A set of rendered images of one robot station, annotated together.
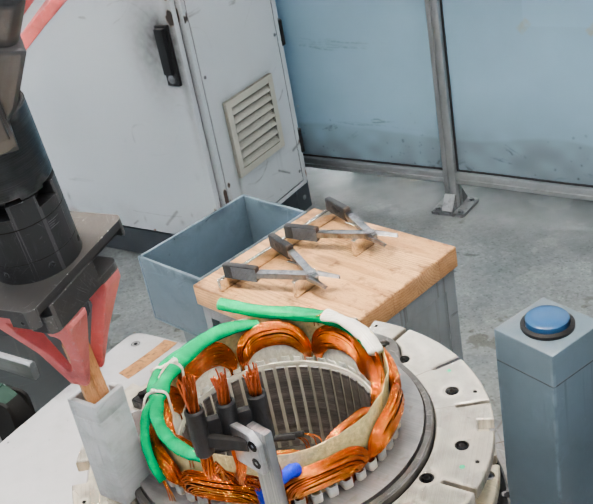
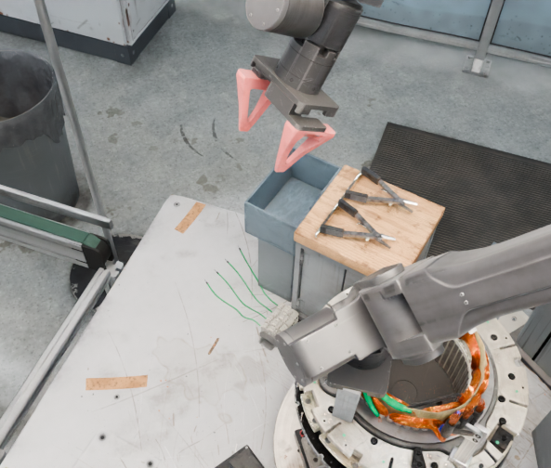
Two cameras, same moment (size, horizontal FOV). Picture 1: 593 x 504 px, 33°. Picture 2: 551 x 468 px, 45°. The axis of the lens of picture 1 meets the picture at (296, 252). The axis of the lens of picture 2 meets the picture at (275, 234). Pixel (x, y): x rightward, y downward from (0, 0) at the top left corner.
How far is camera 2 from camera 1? 0.59 m
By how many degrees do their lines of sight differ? 27
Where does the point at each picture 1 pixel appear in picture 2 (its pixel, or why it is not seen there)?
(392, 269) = (414, 225)
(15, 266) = (369, 365)
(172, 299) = (266, 228)
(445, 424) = (498, 361)
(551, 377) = not seen: hidden behind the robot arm
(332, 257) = (373, 212)
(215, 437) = (457, 431)
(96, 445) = (347, 403)
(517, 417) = not seen: hidden behind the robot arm
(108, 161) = not seen: outside the picture
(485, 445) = (523, 376)
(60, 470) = (164, 305)
